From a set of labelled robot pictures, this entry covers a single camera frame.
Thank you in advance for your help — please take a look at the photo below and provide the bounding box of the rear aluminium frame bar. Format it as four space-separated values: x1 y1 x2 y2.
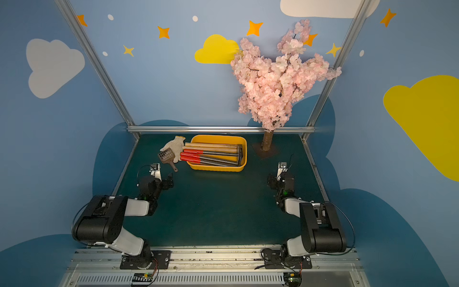
127 126 315 134

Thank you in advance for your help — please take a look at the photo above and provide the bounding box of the red handle tool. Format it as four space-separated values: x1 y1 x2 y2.
183 149 241 157
180 157 237 167
180 153 240 166

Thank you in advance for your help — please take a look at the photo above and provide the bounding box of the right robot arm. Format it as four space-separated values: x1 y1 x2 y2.
267 171 356 257

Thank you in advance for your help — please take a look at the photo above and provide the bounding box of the wooden handle hoe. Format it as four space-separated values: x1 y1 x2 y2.
185 142 240 148
183 146 239 154

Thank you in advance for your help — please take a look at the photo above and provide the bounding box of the pink blossom artificial tree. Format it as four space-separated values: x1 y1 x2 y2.
230 19 342 158

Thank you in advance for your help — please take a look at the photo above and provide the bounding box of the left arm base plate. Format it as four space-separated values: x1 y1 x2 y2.
120 250 172 270

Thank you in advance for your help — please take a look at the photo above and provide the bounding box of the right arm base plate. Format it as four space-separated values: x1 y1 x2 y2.
261 248 313 270

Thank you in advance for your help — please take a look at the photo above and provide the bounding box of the white knitted work glove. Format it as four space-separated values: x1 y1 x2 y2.
160 136 185 163

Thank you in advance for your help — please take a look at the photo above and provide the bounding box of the small brown slotted scoop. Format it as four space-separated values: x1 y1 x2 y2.
158 148 178 172

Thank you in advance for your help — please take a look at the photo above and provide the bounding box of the aluminium front rail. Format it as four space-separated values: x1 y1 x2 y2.
60 245 370 287

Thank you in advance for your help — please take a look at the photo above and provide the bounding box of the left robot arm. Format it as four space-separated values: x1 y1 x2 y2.
72 174 174 268

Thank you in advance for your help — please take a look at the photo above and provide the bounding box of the yellow plastic storage box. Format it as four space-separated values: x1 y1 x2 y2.
180 135 247 172

